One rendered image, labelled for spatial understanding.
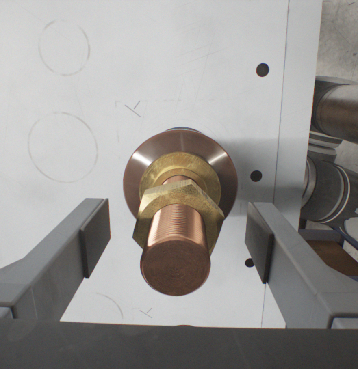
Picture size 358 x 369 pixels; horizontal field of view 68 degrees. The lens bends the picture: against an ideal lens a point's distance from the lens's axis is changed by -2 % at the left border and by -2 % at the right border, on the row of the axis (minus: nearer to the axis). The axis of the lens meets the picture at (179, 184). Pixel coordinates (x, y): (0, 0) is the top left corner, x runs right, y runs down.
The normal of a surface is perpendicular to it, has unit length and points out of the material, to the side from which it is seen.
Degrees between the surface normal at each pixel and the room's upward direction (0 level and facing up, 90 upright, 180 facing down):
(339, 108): 88
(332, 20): 0
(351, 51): 0
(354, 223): 9
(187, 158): 0
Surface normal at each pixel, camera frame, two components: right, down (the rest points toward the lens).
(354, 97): -0.78, -0.59
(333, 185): 0.30, -0.07
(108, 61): -0.02, 0.29
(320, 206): 0.09, 0.55
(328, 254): 0.03, -0.96
